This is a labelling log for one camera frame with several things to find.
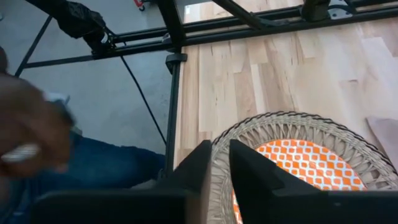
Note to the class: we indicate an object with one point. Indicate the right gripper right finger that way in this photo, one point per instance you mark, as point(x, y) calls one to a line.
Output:
point(252, 180)

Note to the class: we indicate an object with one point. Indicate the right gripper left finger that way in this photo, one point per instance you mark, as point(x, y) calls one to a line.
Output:
point(194, 171)

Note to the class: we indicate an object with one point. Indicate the round woven straw placemat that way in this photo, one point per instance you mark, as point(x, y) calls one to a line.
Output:
point(280, 127)

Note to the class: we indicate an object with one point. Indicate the orange white patterned plate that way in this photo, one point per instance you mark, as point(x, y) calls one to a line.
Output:
point(311, 165)

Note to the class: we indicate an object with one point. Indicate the beige cloth napkin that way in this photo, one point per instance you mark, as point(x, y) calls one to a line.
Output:
point(387, 140)

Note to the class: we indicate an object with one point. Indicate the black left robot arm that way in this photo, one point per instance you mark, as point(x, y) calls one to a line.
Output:
point(315, 11)

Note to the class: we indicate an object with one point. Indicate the person's leg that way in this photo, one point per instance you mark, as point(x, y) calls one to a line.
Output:
point(109, 165)

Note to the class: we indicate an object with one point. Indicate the person's hand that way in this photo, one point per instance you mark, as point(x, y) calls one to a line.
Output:
point(28, 124)

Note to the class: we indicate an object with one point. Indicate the white striped small object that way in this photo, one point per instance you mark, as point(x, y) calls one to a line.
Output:
point(20, 153)

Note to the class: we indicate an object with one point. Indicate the small red object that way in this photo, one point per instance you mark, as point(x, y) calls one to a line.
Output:
point(139, 4)

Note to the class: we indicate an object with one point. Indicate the black crumpled plastic cover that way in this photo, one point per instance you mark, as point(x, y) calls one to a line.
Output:
point(77, 21)

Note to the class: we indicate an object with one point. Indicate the black metal table frame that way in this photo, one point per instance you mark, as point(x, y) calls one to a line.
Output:
point(174, 28)

